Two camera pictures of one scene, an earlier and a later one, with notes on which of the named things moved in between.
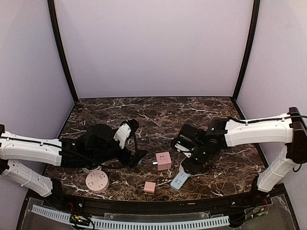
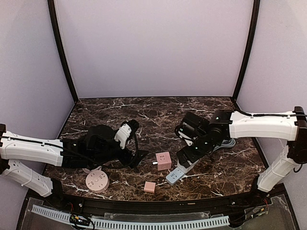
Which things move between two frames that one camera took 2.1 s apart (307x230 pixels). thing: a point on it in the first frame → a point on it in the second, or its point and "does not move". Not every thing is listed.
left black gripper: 128,155 does not move
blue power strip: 178,181 → 174,176
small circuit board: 75,219 does not move
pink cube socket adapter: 164,161 does not move
